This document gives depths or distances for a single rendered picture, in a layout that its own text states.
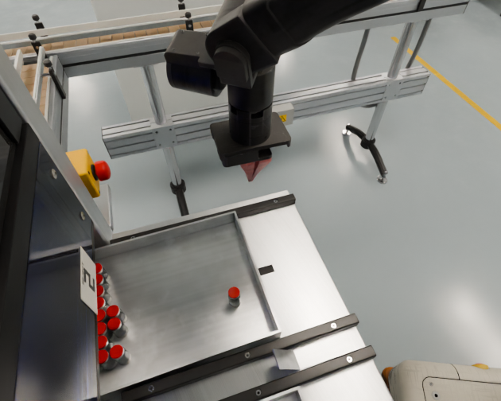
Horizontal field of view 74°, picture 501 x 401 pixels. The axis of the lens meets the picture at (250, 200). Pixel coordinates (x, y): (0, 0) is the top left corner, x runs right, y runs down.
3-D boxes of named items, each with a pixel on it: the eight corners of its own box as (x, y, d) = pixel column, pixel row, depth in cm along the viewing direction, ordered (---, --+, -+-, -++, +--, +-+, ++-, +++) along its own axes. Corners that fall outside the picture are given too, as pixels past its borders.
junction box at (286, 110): (269, 129, 156) (269, 113, 149) (265, 122, 159) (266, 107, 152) (293, 124, 159) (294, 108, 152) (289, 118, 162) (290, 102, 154)
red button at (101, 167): (93, 187, 66) (85, 173, 63) (92, 173, 69) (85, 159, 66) (113, 182, 67) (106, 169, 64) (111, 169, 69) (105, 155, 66)
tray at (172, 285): (73, 411, 51) (63, 408, 48) (71, 265, 66) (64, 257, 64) (280, 337, 58) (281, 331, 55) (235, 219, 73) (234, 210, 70)
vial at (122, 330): (116, 340, 57) (106, 332, 54) (114, 328, 59) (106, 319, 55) (129, 336, 58) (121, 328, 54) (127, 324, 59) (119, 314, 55)
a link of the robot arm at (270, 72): (267, 71, 35) (282, 45, 39) (207, 59, 37) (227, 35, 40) (265, 122, 41) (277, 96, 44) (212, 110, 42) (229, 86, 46)
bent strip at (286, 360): (276, 377, 54) (278, 369, 49) (269, 358, 56) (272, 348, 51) (355, 350, 57) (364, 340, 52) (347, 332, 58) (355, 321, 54)
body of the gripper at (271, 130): (210, 133, 49) (205, 89, 43) (275, 121, 51) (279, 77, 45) (220, 164, 45) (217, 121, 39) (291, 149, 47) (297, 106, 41)
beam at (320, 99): (110, 159, 148) (102, 138, 138) (110, 147, 152) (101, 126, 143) (421, 93, 178) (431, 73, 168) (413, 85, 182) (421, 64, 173)
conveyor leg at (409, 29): (363, 153, 201) (412, 20, 140) (355, 143, 206) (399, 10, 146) (376, 149, 203) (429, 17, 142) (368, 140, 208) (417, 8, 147)
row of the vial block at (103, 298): (104, 372, 54) (94, 366, 51) (98, 275, 65) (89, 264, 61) (118, 367, 55) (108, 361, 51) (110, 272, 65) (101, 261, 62)
